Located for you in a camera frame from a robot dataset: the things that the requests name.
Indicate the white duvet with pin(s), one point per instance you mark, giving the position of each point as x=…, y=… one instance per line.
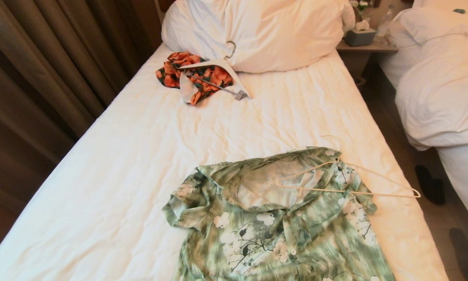
x=445, y=78

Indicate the clear plastic bottle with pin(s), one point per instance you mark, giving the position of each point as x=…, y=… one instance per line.
x=386, y=23

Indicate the black slipper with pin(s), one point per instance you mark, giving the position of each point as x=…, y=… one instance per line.
x=431, y=187

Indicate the green floral shirt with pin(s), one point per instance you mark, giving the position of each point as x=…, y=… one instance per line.
x=257, y=234

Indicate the white clip hanger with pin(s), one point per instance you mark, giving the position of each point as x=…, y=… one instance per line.
x=222, y=64

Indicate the white flowers in vase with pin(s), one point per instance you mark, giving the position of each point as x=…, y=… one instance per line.
x=361, y=6

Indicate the large white pillow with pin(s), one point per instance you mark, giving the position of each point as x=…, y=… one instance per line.
x=277, y=31

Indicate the orange floral garment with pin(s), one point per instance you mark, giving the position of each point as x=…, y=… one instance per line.
x=171, y=74

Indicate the wooden headboard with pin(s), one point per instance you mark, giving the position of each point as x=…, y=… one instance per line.
x=167, y=4

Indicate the wooden nightstand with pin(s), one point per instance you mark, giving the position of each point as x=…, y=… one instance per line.
x=355, y=58

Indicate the grey tissue box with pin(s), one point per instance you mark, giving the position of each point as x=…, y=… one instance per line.
x=359, y=38

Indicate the small green card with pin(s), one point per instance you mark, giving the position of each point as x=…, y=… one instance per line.
x=459, y=11

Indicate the white bed mattress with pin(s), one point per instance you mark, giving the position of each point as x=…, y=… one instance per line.
x=464, y=171

